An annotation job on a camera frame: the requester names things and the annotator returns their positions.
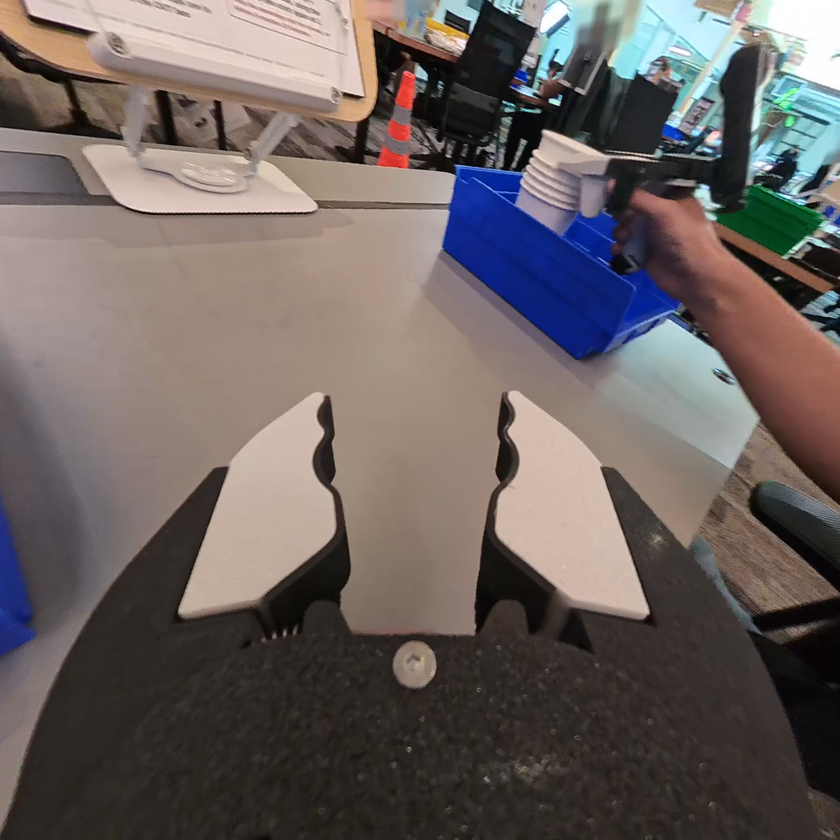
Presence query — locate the brown wooden table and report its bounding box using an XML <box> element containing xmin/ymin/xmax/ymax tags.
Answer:
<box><xmin>710</xmin><ymin>222</ymin><xmax>840</xmax><ymax>298</ymax></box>

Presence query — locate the white adjustable stand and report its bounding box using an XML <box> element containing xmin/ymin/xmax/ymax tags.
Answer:
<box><xmin>81</xmin><ymin>31</ymin><xmax>343</xmax><ymax>215</ymax></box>

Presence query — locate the printed instruction sheet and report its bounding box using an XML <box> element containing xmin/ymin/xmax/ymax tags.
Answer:
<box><xmin>21</xmin><ymin>0</ymin><xmax>366</xmax><ymax>101</ymax></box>

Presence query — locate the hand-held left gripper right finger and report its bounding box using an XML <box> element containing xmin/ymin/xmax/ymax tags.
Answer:
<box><xmin>476</xmin><ymin>390</ymin><xmax>652</xmax><ymax>637</ymax></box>

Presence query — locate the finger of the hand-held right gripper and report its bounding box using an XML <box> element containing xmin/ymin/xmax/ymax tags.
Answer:
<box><xmin>556</xmin><ymin>148</ymin><xmax>613</xmax><ymax>178</ymax></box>
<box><xmin>579</xmin><ymin>175</ymin><xmax>616</xmax><ymax>219</ymax></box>

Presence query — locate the person's right forearm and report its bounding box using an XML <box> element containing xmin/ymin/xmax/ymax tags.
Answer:
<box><xmin>682</xmin><ymin>262</ymin><xmax>840</xmax><ymax>504</ymax></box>

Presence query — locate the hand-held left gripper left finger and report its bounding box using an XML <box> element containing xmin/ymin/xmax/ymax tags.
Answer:
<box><xmin>177</xmin><ymin>392</ymin><xmax>352</xmax><ymax>636</ymax></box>

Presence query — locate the stack of white paper cups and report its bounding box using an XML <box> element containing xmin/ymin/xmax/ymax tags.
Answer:
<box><xmin>514</xmin><ymin>129</ymin><xmax>609</xmax><ymax>237</ymax></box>

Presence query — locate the blue plastic bin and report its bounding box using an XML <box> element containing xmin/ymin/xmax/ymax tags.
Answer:
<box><xmin>441</xmin><ymin>164</ymin><xmax>681</xmax><ymax>361</ymax></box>
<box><xmin>0</xmin><ymin>504</ymin><xmax>38</xmax><ymax>658</ymax></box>

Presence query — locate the brown wooden desk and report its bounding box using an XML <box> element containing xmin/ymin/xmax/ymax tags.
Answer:
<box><xmin>373</xmin><ymin>18</ymin><xmax>462</xmax><ymax>119</ymax></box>

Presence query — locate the orange traffic cone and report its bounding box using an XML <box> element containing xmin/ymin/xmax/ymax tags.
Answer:
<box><xmin>377</xmin><ymin>70</ymin><xmax>419</xmax><ymax>170</ymax></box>

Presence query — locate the black office chair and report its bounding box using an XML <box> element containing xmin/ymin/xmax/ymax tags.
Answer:
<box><xmin>435</xmin><ymin>2</ymin><xmax>537</xmax><ymax>169</ymax></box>

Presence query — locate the person's right hand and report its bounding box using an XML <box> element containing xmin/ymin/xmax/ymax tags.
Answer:
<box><xmin>612</xmin><ymin>192</ymin><xmax>731</xmax><ymax>304</ymax></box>

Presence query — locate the black chair armrest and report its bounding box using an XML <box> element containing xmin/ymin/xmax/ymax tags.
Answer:
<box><xmin>749</xmin><ymin>481</ymin><xmax>840</xmax><ymax>593</ymax></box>

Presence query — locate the green box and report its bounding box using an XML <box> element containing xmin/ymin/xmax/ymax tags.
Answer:
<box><xmin>714</xmin><ymin>184</ymin><xmax>826</xmax><ymax>258</ymax></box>

